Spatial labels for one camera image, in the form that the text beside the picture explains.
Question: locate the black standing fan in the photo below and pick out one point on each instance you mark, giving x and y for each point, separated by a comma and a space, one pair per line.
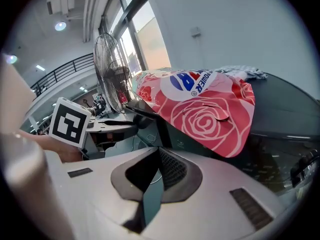
110, 74

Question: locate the person's left forearm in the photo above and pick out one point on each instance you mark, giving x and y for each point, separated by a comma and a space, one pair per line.
60, 147

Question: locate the checked grey cloth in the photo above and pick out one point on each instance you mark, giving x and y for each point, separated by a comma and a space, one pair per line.
240, 71

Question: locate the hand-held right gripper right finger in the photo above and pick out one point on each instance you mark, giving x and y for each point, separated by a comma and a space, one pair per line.
212, 209

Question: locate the black balcony railing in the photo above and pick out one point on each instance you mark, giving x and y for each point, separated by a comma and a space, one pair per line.
62, 71

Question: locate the pink rose-print detergent bag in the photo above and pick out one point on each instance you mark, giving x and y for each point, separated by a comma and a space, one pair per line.
207, 119

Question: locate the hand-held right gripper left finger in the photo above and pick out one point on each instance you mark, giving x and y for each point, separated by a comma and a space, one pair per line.
90, 199

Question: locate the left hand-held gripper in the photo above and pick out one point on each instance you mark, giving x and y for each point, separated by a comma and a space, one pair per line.
68, 122

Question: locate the large glass window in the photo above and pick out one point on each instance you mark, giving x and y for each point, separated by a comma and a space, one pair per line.
147, 39

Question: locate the round ceiling lamp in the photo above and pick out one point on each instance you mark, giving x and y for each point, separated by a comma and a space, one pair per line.
60, 26
11, 59

